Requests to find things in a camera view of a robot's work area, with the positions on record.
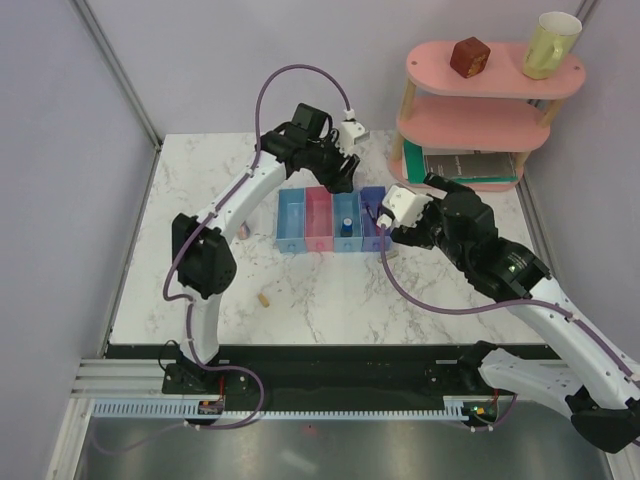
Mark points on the yellow green mug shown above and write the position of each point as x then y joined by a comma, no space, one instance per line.
555,35

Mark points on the cyan drawer bin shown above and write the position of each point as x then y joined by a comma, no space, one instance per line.
347,205

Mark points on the light blue drawer bin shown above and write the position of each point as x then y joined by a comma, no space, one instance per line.
290,225

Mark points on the blue cap stamp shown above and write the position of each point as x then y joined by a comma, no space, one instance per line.
346,227

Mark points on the green folder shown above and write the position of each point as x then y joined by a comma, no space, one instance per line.
414,158

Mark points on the pink cap bottle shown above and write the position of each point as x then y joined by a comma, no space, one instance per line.
244,231

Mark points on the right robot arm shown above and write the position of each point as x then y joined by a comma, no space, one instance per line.
598,392

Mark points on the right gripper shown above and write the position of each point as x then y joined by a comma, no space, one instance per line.
416,235

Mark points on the dark setup guide booklet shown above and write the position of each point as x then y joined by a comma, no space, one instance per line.
474,167

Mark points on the pink three tier shelf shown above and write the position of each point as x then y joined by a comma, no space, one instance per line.
500,109

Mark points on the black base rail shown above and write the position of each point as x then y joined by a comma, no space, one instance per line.
322,377

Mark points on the brown cube box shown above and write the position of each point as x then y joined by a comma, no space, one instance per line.
469,57

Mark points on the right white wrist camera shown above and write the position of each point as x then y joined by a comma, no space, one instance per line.
401,207

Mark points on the purple drawer bin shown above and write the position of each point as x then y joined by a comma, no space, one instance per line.
370,200

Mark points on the white chalk stick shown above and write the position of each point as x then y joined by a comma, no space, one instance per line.
389,255

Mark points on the pink drawer bin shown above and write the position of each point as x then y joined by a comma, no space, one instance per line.
318,220

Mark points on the white cable duct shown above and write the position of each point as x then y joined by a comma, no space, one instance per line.
196,409

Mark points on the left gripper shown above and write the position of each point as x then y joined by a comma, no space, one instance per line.
338,181

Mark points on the yellow eraser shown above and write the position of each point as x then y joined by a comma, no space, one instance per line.
264,300

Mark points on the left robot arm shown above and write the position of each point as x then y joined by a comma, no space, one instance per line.
202,259

